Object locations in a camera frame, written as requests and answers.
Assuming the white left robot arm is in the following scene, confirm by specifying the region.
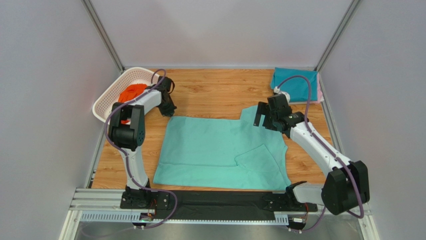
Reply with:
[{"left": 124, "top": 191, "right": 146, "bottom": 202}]
[{"left": 105, "top": 76, "right": 177, "bottom": 204}]

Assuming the folded teal t shirt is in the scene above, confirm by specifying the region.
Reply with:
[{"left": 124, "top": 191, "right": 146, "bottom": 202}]
[{"left": 270, "top": 67, "right": 324, "bottom": 103}]

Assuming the orange t shirt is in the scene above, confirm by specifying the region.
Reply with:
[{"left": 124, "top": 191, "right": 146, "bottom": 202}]
[{"left": 118, "top": 83, "right": 148, "bottom": 104}]

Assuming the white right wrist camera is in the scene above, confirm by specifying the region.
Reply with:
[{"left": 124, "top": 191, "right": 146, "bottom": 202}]
[{"left": 273, "top": 87, "right": 291, "bottom": 103}]

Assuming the right aluminium corner post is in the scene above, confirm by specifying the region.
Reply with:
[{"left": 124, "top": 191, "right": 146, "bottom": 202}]
[{"left": 315, "top": 0, "right": 363, "bottom": 72}]

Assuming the white plastic laundry basket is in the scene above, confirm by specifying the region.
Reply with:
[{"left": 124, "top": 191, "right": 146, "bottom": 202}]
[{"left": 92, "top": 67, "right": 161, "bottom": 123}]

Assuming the left aluminium corner post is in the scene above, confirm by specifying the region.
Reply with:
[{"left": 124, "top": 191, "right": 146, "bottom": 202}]
[{"left": 81, "top": 0, "right": 125, "bottom": 73}]

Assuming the black base cloth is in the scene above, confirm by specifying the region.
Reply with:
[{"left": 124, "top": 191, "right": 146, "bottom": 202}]
[{"left": 148, "top": 190, "right": 290, "bottom": 221}]

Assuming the aluminium corner post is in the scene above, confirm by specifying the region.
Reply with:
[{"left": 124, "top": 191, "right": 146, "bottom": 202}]
[
  {"left": 81, "top": 0, "right": 125, "bottom": 73},
  {"left": 315, "top": 0, "right": 363, "bottom": 72}
]

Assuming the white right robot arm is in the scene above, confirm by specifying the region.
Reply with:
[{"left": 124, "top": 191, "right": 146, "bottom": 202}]
[{"left": 253, "top": 93, "right": 371, "bottom": 215}]

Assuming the mint green t shirt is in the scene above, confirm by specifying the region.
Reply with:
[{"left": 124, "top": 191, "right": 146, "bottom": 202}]
[{"left": 153, "top": 106, "right": 291, "bottom": 191}]

